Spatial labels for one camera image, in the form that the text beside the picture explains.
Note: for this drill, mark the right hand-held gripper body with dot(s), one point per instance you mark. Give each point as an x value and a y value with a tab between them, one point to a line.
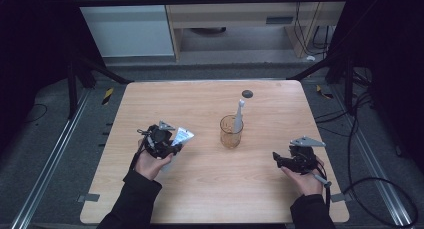
304	155

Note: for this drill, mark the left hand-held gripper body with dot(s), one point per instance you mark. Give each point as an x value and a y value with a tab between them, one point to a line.
159	141

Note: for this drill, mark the person's left hand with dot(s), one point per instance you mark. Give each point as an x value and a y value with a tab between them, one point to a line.
150	167

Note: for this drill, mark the person's right hand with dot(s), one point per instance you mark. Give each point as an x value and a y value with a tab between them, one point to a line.
305	184

